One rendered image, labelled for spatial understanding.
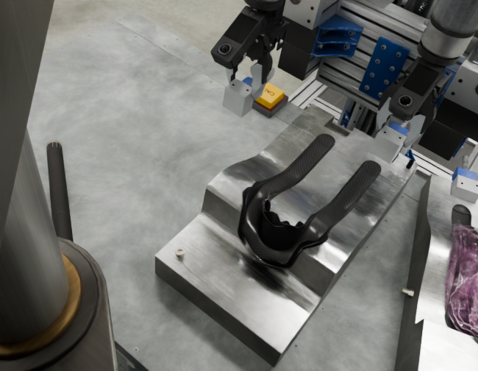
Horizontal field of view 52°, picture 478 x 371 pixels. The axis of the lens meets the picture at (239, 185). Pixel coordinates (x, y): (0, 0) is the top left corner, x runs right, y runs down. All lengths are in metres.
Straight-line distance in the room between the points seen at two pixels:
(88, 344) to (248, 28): 0.68
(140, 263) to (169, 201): 0.15
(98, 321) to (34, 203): 0.11
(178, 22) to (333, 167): 2.10
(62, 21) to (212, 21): 0.83
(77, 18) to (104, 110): 1.84
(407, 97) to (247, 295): 0.43
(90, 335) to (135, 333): 0.53
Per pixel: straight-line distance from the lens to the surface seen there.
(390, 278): 0.99
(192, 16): 3.04
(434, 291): 0.91
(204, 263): 0.84
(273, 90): 1.21
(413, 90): 0.90
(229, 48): 0.88
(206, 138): 1.11
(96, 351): 0.32
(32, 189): 0.23
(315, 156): 1.01
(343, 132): 1.10
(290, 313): 0.82
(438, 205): 1.07
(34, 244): 0.25
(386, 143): 1.02
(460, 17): 0.88
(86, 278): 0.33
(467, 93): 1.23
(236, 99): 1.00
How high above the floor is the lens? 1.58
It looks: 49 degrees down
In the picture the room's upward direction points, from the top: 11 degrees clockwise
